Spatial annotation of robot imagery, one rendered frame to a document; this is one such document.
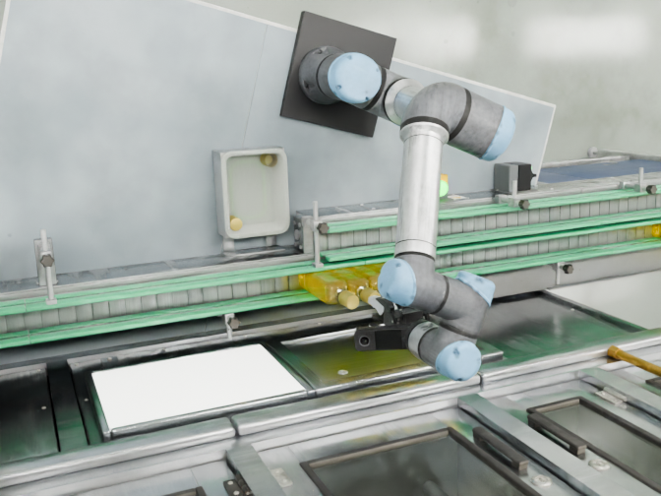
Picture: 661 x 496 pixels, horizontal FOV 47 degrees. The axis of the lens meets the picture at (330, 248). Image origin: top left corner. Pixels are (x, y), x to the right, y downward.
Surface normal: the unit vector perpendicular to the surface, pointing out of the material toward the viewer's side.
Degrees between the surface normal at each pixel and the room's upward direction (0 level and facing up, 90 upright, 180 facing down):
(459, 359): 1
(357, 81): 9
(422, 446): 90
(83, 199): 0
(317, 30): 3
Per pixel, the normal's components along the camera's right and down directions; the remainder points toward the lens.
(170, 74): 0.39, 0.19
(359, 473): -0.04, -0.97
